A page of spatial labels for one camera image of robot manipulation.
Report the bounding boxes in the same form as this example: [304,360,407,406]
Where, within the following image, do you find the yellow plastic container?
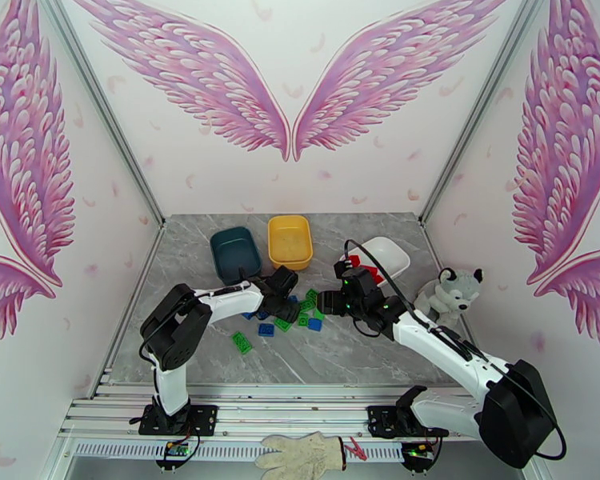
[267,214,314,272]

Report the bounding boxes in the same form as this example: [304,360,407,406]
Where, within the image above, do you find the white plastic container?
[338,236,411,294]

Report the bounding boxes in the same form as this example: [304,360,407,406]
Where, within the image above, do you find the teal plastic container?
[209,226,263,289]

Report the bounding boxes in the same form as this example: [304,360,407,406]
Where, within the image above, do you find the grey white husky plush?
[414,266,484,330]

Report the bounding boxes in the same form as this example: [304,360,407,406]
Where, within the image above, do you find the white knitted work glove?
[254,430,347,480]

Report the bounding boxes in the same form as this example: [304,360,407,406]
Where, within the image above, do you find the right green circuit board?
[403,443,434,462]

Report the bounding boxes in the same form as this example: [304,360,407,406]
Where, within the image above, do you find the aluminium mounting rail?
[57,383,534,442]

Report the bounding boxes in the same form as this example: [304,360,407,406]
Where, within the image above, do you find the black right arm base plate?
[367,404,450,438]

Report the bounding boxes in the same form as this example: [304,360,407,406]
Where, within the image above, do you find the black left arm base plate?
[138,404,218,437]

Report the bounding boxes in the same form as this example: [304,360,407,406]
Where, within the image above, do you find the white slotted cable duct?
[72,441,406,461]

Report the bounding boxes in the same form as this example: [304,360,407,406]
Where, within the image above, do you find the aluminium frame post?
[34,0,167,229]
[419,0,551,226]

